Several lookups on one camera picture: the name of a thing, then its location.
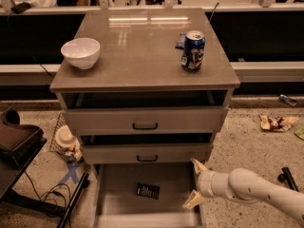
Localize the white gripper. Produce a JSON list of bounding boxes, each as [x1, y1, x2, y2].
[[182, 158, 232, 209]]

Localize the black rxbar chocolate bar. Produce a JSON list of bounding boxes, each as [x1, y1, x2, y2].
[[136, 183, 160, 200]]

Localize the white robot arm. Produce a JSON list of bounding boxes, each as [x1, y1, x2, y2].
[[182, 158, 304, 225]]

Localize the middle grey drawer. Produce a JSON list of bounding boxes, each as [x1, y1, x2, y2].
[[82, 133, 213, 164]]

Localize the grey drawer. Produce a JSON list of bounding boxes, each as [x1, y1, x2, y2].
[[63, 105, 228, 136], [91, 162, 205, 228], [82, 133, 213, 164]]

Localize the bottom grey drawer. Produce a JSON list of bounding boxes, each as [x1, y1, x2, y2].
[[91, 162, 205, 228]]

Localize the top grey drawer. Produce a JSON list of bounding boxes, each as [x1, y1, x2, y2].
[[63, 105, 228, 136]]

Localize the grey drawer cabinet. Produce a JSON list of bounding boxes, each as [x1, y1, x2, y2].
[[49, 8, 241, 228]]

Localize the black wheeled base leg right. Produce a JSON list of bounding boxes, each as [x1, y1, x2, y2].
[[277, 167, 298, 192]]

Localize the brown chip bag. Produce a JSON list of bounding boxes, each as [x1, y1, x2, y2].
[[259, 115, 298, 132]]

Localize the black base leg left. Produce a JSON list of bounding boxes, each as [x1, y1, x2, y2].
[[56, 173, 89, 228]]

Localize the green packet on floor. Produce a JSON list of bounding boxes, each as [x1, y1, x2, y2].
[[294, 127, 304, 141]]

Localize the small blue can on floor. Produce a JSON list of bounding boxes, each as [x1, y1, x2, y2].
[[279, 94, 297, 106]]

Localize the blue tape cross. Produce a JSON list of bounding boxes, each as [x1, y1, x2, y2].
[[60, 161, 83, 184]]

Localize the blue soda can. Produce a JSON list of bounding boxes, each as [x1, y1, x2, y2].
[[181, 30, 206, 71]]

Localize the white ceramic bowl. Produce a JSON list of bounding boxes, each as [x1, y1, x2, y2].
[[61, 38, 101, 69]]

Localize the wire basket with items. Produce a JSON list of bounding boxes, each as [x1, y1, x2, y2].
[[49, 115, 83, 162]]

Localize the black cable on floor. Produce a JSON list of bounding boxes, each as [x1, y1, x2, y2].
[[23, 171, 72, 219]]

